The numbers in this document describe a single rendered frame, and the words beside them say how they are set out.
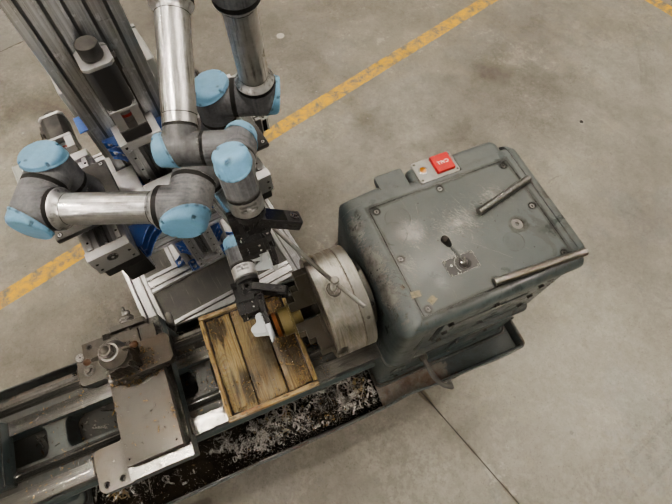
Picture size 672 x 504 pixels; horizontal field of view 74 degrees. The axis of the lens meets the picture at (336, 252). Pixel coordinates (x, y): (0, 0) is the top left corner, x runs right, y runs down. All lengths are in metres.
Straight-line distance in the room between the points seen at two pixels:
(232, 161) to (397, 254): 0.55
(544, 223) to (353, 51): 2.53
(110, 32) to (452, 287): 1.13
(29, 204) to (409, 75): 2.72
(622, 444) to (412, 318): 1.76
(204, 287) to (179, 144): 1.46
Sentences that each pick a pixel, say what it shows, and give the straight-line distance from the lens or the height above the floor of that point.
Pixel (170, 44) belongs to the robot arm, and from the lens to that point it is 1.09.
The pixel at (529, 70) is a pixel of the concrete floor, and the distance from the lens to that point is 3.79.
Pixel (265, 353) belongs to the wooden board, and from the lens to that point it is 1.54.
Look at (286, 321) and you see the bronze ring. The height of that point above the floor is 1.12.
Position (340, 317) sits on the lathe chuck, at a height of 1.21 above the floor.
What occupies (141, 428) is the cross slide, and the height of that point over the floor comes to 0.97.
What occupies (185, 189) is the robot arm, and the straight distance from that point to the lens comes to 1.19.
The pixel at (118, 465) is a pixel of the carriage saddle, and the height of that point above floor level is 0.90.
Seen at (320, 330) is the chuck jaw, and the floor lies 1.11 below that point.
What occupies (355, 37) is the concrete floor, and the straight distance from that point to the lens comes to 3.76.
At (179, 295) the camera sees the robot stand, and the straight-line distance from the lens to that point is 2.43.
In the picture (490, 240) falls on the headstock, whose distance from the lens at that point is 1.33.
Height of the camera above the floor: 2.37
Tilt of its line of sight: 65 degrees down
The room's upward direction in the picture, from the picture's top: 1 degrees clockwise
